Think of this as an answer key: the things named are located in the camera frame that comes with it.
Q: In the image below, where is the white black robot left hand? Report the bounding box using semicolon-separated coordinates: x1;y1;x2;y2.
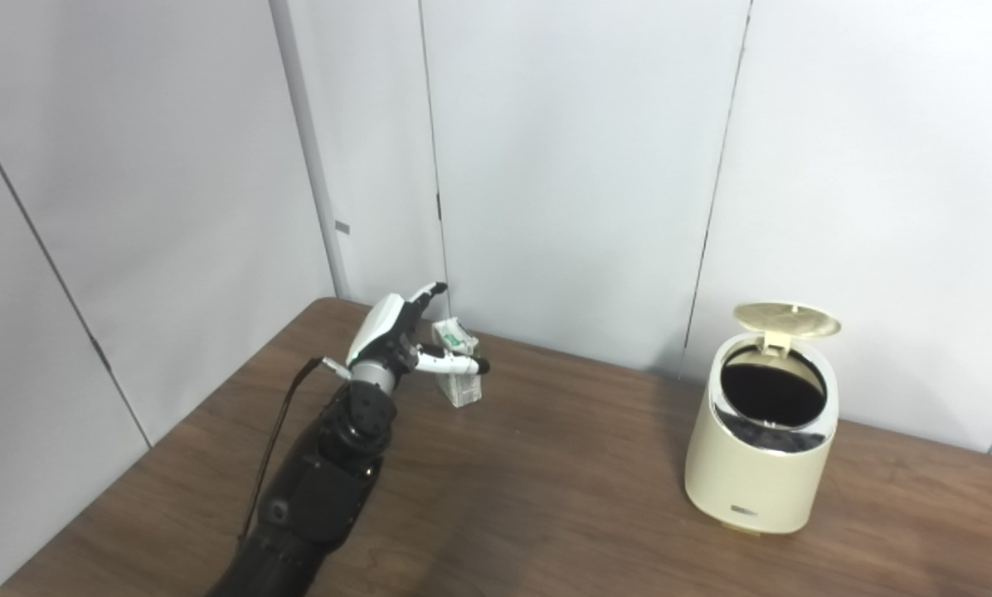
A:
345;282;491;391

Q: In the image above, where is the white green milk carton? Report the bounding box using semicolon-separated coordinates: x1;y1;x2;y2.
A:
431;318;486;409

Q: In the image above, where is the cream-colored trash bin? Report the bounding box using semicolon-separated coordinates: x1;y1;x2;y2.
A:
683;301;843;536

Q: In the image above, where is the round cream bin lid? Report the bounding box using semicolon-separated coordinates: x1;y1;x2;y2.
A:
732;301;843;357

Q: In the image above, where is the black bin liner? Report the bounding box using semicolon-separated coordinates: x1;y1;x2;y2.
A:
718;347;829;454

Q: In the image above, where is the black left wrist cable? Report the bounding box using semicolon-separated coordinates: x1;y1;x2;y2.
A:
237;357;352;544

